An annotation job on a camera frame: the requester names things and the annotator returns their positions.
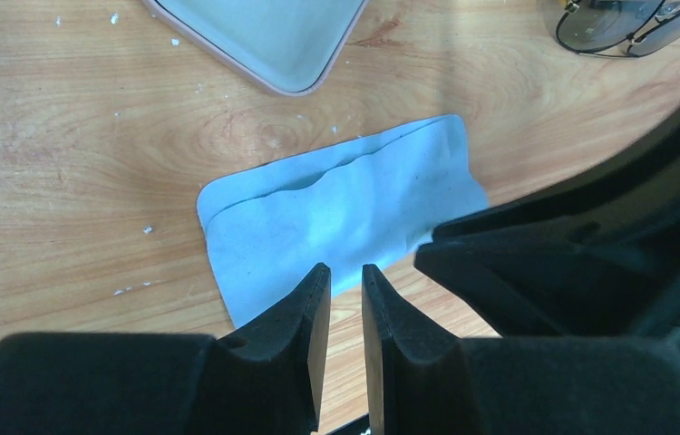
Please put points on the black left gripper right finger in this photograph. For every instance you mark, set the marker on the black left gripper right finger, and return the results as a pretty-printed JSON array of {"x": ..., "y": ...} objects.
[{"x": 422, "y": 379}]

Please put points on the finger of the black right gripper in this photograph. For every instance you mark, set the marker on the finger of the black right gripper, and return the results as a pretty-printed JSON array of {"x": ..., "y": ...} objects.
[{"x": 561, "y": 266}]

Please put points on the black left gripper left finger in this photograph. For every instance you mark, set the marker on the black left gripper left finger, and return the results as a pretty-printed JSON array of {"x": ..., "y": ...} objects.
[{"x": 264, "y": 378}]

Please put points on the dark aviator sunglasses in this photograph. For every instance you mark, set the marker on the dark aviator sunglasses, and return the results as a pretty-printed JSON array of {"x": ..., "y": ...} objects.
[{"x": 618, "y": 29}]

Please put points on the light blue cleaning cloth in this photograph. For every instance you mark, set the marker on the light blue cleaning cloth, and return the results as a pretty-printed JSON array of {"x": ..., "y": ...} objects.
[{"x": 370, "y": 200}]

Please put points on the pink glasses case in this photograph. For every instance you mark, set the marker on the pink glasses case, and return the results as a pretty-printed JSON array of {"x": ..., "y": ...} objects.
[{"x": 286, "y": 47}]

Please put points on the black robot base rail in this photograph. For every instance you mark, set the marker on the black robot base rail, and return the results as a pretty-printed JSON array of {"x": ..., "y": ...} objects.
[{"x": 359, "y": 426}]

